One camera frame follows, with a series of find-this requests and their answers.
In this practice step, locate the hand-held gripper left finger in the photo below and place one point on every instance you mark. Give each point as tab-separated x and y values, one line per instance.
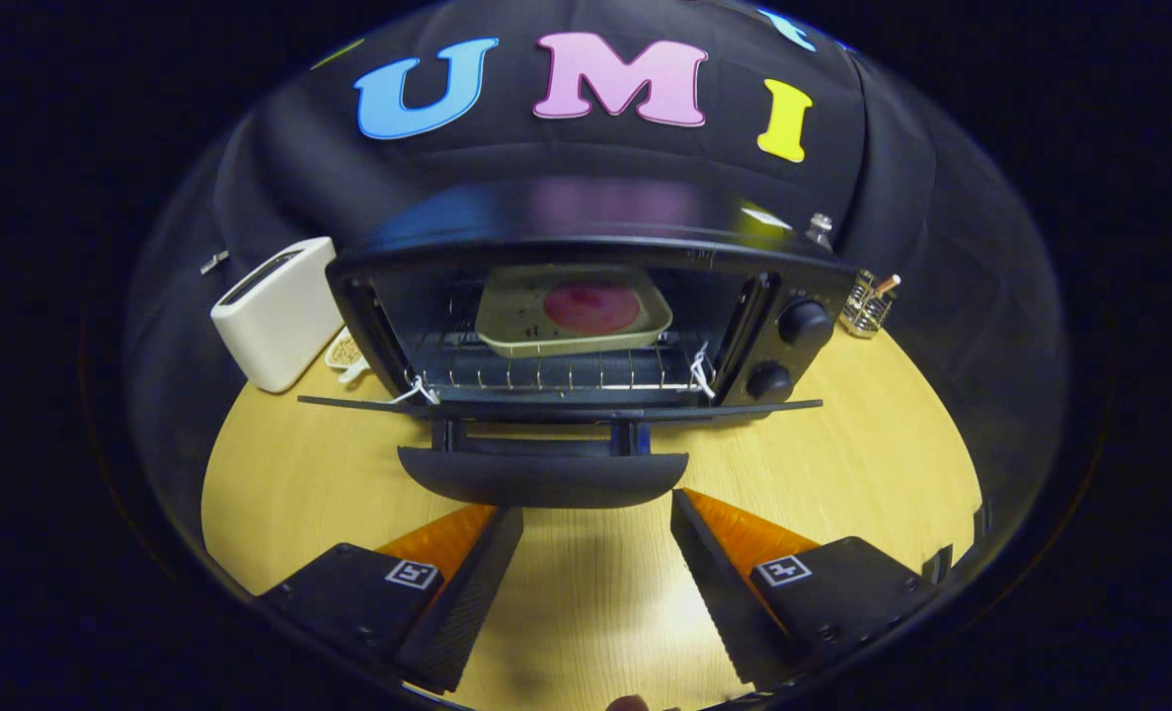
462	602

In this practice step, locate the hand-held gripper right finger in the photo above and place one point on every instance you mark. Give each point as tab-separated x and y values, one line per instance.
724	602

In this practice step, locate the black toaster oven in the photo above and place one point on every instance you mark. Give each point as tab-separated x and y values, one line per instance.
546	474

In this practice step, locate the cream square food tray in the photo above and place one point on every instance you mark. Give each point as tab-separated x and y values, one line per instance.
511	321

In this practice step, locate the pink ham slice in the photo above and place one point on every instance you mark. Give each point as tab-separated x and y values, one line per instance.
592	306

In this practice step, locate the white bread toaster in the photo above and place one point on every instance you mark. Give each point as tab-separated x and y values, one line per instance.
274	326

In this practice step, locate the small white bean dish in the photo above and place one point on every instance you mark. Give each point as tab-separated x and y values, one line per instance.
347	351

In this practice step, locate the wooden stick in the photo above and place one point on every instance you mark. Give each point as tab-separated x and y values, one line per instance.
887	284

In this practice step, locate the clear plastic bottle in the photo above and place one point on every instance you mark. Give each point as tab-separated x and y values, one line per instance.
820	232

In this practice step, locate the silver clip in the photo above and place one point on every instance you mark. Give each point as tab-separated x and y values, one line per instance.
214	262

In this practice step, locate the black backdrop cloth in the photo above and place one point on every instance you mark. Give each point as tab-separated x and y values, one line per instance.
289	188

